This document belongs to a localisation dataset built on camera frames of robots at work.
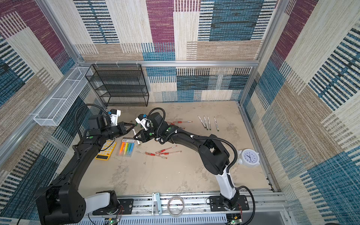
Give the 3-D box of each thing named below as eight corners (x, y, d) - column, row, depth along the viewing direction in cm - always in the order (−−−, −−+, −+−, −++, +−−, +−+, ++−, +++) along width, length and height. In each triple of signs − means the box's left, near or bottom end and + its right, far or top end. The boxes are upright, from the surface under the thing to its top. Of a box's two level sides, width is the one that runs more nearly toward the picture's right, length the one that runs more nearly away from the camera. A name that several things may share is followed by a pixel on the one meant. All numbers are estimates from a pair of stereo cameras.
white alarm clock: (240, 169, 91) (244, 165, 85) (236, 153, 97) (239, 148, 92) (257, 169, 91) (262, 165, 85) (252, 153, 97) (256, 148, 92)
